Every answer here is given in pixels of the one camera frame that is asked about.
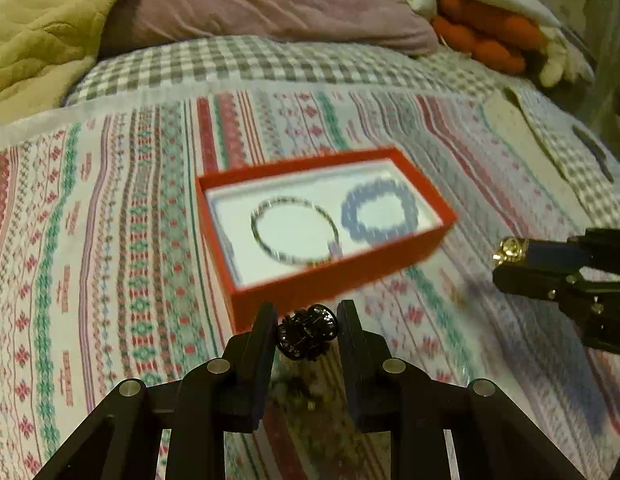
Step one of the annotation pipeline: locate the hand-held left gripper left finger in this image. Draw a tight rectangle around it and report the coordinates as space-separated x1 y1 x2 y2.
32 302 279 480

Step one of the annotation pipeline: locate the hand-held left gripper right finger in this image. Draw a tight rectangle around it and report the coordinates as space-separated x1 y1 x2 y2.
337 300 589 480

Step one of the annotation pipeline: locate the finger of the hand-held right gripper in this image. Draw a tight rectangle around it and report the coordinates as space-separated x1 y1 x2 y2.
526 237 593 273
492 264 583 311

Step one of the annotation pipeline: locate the gold gem ring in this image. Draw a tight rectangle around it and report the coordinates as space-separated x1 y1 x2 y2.
492 236 529 266

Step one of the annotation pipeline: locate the black beaded bracelet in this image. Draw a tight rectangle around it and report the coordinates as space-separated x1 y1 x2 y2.
276 305 339 362

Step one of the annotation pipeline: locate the red jewelry box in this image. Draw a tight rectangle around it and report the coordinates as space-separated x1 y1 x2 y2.
196 146 458 333

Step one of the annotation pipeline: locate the beige spotted cloth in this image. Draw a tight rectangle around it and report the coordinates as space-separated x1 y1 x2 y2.
482 87 576 202

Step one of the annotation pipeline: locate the striped patterned cloth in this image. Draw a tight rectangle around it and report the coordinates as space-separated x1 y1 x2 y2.
0 87 620 480

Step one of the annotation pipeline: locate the white plush toy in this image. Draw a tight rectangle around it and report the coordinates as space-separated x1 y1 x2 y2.
397 0 596 87

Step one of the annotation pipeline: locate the orange carrot plush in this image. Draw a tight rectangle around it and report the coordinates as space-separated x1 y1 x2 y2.
430 0 546 74

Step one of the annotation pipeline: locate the grey checkered bed sheet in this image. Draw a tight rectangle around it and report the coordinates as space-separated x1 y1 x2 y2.
65 35 620 213

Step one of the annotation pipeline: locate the purple pillow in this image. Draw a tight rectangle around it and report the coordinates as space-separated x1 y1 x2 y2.
100 0 439 59

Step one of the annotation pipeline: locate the olive green blanket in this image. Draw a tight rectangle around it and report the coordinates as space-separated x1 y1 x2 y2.
0 0 163 113

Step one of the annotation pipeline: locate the thin beaded bracelet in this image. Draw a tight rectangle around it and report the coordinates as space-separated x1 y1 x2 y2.
250 195 345 267

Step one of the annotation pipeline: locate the blue bead bracelet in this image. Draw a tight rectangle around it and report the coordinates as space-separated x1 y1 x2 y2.
340 180 421 247

